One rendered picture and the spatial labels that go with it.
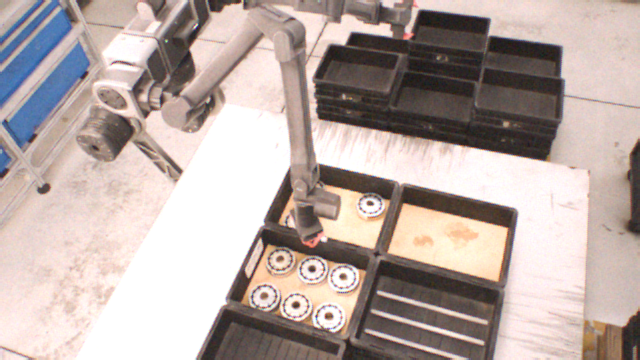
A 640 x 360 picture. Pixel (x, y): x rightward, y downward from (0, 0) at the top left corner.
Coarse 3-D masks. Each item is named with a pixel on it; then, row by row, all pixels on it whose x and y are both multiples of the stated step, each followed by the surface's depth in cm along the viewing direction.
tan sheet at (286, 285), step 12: (264, 264) 186; (336, 264) 184; (264, 276) 183; (288, 276) 182; (360, 276) 180; (288, 288) 180; (300, 288) 179; (312, 288) 179; (324, 288) 179; (312, 300) 176; (324, 300) 176; (336, 300) 176; (348, 300) 175; (276, 312) 175; (348, 312) 173; (312, 324) 171
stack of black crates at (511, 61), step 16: (496, 48) 308; (512, 48) 304; (528, 48) 301; (544, 48) 298; (560, 48) 293; (496, 64) 304; (512, 64) 303; (528, 64) 302; (544, 64) 301; (560, 64) 285
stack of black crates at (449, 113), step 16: (400, 80) 287; (416, 80) 293; (432, 80) 289; (448, 80) 286; (464, 80) 283; (400, 96) 293; (416, 96) 293; (432, 96) 292; (448, 96) 291; (464, 96) 290; (400, 112) 275; (416, 112) 271; (432, 112) 285; (448, 112) 284; (464, 112) 283; (400, 128) 284; (416, 128) 280; (432, 128) 277; (448, 128) 274; (464, 128) 271; (464, 144) 283
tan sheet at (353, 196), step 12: (336, 192) 202; (348, 192) 202; (288, 204) 200; (348, 204) 198; (348, 216) 195; (384, 216) 194; (324, 228) 193; (336, 228) 192; (348, 228) 192; (360, 228) 192; (372, 228) 191; (348, 240) 189; (360, 240) 189; (372, 240) 188
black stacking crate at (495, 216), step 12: (408, 192) 191; (420, 192) 189; (408, 204) 196; (420, 204) 194; (432, 204) 192; (444, 204) 189; (456, 204) 187; (468, 204) 185; (396, 216) 188; (468, 216) 190; (480, 216) 188; (492, 216) 185; (504, 216) 183; (504, 252) 180; (504, 264) 170
